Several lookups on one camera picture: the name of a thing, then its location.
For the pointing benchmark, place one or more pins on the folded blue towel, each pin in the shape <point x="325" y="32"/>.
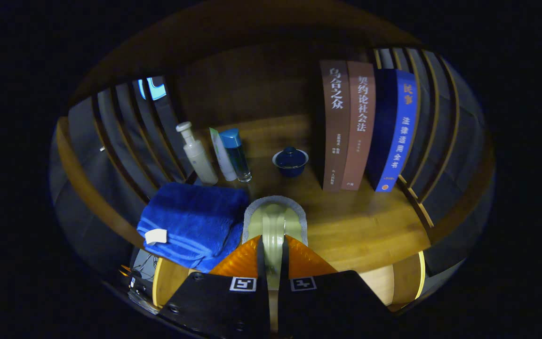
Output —
<point x="191" y="216"/>

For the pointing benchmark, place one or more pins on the green and white tube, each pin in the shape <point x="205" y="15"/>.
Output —
<point x="221" y="155"/>

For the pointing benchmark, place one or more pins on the blue book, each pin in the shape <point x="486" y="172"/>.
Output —
<point x="398" y="132"/>

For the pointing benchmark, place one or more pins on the blue lidded teacup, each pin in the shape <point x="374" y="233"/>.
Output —
<point x="290" y="162"/>

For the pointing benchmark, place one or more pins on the teal cosmetic bottle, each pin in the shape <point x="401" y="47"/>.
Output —
<point x="238" y="157"/>

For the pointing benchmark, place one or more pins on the wooden countertop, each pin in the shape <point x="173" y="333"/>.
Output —
<point x="355" y="226"/>

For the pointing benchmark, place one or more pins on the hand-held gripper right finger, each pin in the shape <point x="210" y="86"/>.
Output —
<point x="332" y="301"/>

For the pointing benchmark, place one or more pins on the green scrub brush white pad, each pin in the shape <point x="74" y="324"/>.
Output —
<point x="274" y="221"/>

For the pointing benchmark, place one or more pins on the white pump bottle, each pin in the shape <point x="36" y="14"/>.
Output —
<point x="200" y="160"/>

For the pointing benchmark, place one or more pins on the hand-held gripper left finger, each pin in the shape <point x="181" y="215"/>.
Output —
<point x="214" y="301"/>

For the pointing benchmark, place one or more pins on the wooden cabinet with slatted shelf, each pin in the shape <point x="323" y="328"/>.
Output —
<point x="252" y="70"/>

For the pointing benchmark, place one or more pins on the dark brown book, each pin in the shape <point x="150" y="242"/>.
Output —
<point x="336" y="127"/>

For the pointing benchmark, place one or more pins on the reddish brown book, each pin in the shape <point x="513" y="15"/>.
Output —
<point x="360" y="127"/>

